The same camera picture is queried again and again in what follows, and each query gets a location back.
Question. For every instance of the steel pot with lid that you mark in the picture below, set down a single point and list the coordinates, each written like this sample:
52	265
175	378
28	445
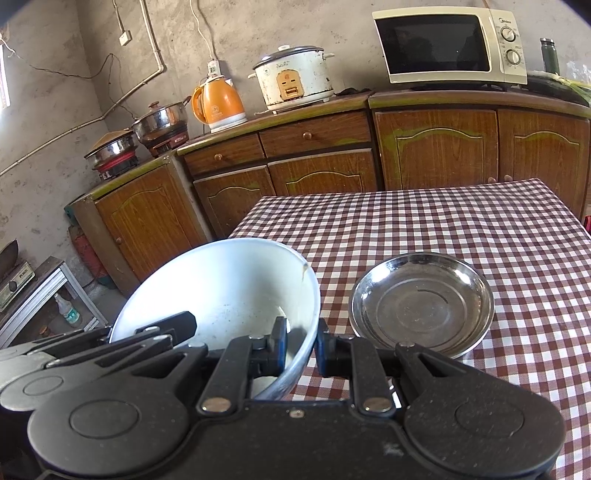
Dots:
161	120

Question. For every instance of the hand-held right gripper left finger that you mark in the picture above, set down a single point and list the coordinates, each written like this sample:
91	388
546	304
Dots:
280	344

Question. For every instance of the wooden cabinet with drawers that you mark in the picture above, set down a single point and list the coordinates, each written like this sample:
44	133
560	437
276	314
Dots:
300	175

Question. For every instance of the metal rack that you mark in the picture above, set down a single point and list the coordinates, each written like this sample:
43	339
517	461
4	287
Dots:
51	277

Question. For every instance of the wide wooden drawer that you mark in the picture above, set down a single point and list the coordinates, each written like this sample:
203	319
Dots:
337	131

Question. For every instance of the white power strip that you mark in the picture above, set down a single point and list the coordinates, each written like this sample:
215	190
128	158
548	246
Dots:
213	68

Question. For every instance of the clear plastic bottle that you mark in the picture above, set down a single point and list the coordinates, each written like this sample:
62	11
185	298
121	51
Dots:
68	314

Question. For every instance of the blue patterned white bowl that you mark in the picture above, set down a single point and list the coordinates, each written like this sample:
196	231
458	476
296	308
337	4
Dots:
221	286

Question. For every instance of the white wall pipe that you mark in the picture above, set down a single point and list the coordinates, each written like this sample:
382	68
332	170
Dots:
153	32

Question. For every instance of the black flat cooktop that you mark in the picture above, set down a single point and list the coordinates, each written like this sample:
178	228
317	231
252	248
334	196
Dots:
554	88

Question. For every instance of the small black cloth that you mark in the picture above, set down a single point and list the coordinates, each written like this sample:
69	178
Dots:
351	91

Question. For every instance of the white gas stove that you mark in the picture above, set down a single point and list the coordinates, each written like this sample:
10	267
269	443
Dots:
16	284

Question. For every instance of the white rice cooker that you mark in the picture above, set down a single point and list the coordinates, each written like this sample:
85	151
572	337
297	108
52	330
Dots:
295	78

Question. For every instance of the wooden single-door cabinet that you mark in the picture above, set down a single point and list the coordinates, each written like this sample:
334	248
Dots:
138	221

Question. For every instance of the red gas cylinder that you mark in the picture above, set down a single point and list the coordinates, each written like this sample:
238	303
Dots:
90	258

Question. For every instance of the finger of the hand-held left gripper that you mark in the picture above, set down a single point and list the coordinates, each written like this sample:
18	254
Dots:
175	321
115	350

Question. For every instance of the steel pan with brown lid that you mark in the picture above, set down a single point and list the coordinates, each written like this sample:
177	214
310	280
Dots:
111	150

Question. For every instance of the clear plastic bag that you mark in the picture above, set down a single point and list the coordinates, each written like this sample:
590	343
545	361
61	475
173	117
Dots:
579	69

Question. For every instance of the green thermos bottle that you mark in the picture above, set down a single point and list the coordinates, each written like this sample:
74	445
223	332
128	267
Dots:
549	57

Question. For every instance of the orange electric kettle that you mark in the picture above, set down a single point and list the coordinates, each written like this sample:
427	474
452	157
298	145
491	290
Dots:
221	104

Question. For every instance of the green onion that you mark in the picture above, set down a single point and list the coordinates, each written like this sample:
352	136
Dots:
577	84

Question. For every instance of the brown checkered tablecloth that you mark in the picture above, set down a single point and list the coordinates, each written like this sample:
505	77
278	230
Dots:
415	221

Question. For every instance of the cream microwave oven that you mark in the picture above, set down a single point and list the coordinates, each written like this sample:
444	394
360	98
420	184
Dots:
434	46

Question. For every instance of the large steel plate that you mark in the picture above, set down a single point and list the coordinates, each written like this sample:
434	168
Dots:
415	304

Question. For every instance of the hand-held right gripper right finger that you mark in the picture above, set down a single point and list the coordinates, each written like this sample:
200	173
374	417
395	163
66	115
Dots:
323	348

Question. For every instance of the red induction cooker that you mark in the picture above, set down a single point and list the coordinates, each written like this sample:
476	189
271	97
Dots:
115	168
171	139

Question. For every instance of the wooden cabinet door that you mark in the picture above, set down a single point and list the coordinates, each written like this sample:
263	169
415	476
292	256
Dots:
323	173
438	152
545	152
231	203
143	221

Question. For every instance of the narrow wooden drawer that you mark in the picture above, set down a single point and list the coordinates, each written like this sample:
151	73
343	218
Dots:
240	152

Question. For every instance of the white wall socket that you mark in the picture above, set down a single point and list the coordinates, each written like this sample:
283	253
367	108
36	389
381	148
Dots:
125	38

